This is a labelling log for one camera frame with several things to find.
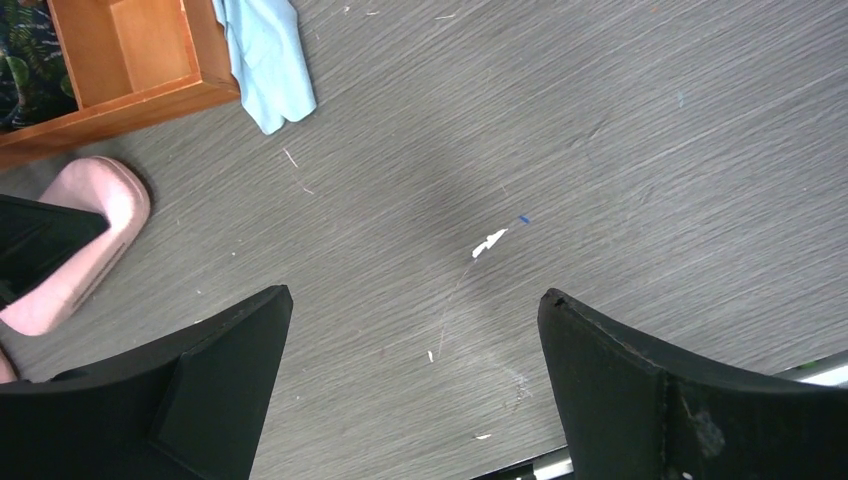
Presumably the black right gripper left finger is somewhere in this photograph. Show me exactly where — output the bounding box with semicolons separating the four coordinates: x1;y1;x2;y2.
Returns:
1;285;293;479

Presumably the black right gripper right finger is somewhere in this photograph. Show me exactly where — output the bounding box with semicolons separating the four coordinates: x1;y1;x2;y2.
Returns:
537;289;847;479

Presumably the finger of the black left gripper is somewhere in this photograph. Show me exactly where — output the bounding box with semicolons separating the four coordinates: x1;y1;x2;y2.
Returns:
1;195;109;308

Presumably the light blue cleaning cloth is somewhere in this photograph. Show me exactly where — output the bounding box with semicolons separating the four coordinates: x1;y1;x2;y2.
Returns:
212;0;317;135

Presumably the dark floral rolled tie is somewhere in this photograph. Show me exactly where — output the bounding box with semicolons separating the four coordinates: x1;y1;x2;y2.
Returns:
1;0;78;133

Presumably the orange wooden divider tray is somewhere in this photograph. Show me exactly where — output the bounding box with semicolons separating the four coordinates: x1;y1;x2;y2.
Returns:
1;0;239;169

